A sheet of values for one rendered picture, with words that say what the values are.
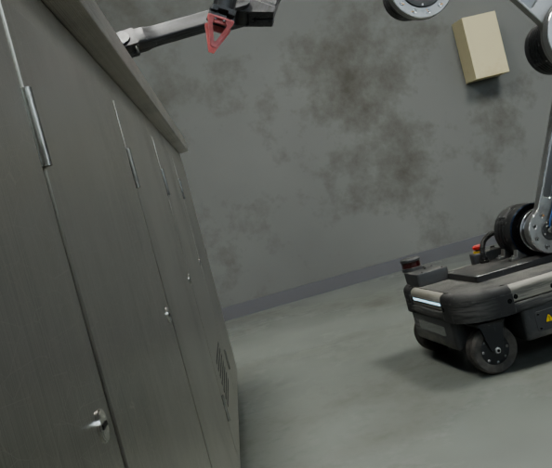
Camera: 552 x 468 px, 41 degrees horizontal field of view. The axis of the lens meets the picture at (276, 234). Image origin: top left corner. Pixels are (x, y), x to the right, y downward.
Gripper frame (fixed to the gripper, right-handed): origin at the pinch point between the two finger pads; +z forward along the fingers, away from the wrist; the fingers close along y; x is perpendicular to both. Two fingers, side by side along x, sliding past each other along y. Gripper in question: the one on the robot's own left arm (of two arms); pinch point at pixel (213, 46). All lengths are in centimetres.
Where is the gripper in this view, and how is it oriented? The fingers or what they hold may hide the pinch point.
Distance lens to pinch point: 193.9
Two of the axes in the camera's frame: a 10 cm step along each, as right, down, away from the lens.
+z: -2.5, 9.7, -0.4
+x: 9.5, 2.5, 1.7
